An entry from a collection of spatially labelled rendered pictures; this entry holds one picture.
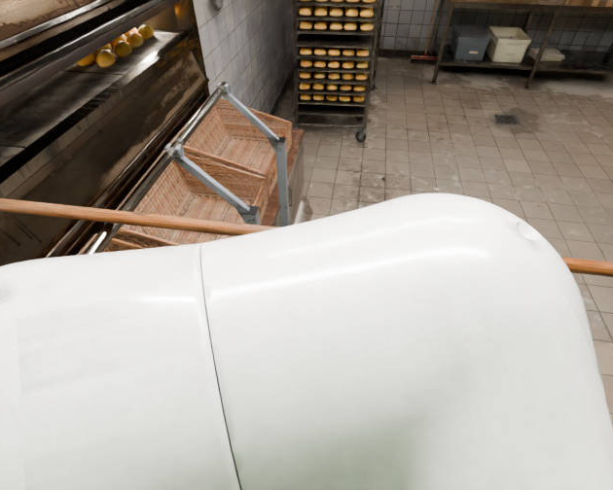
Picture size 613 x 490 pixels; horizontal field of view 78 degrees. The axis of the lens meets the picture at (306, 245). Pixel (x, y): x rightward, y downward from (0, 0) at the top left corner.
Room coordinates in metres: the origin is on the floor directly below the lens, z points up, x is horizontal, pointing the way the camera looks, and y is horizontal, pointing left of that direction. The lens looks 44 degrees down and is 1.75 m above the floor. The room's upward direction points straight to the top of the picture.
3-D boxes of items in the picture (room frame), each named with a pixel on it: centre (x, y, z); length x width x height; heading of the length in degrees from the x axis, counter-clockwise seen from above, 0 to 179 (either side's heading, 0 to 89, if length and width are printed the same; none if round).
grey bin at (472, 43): (4.86, -1.92, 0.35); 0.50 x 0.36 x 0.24; 171
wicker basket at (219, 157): (1.85, 0.37, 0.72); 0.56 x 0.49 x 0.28; 170
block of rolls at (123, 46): (1.92, 1.08, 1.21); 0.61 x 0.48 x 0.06; 81
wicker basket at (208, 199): (1.26, 0.46, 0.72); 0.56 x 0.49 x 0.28; 172
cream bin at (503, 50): (4.79, -2.33, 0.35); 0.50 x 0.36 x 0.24; 172
